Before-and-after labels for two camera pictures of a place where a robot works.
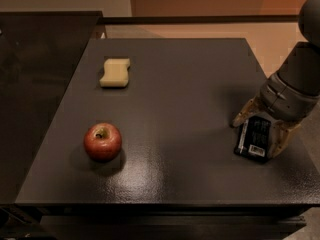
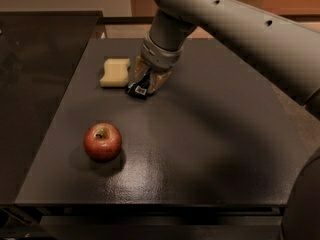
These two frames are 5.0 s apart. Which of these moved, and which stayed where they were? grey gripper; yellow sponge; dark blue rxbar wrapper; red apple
Moved: grey gripper; dark blue rxbar wrapper
Stayed: red apple; yellow sponge
